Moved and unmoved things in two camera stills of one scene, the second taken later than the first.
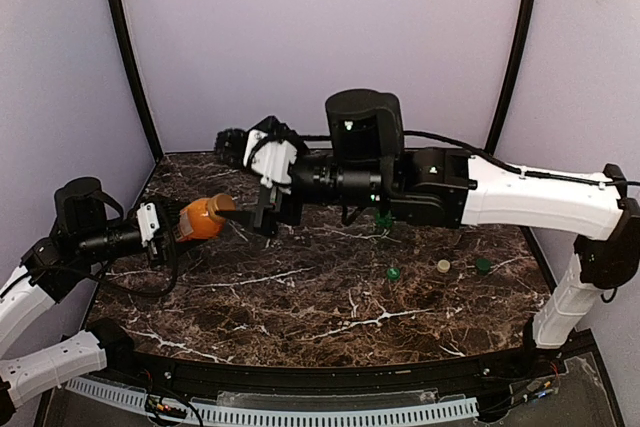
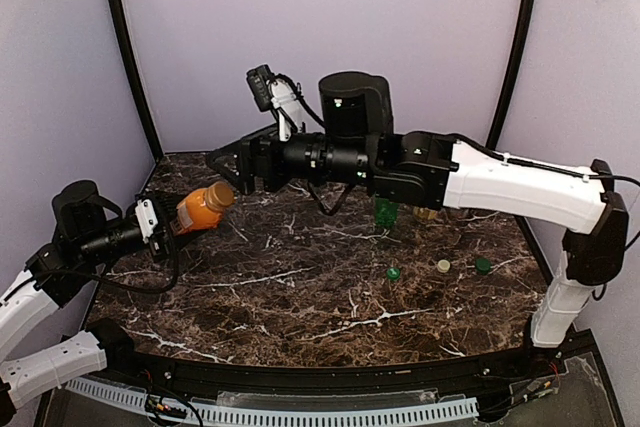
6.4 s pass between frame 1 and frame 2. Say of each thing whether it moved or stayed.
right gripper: moved
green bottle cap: stayed
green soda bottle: stayed
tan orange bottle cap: moved
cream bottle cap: stayed
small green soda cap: stayed
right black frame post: stayed
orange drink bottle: moved
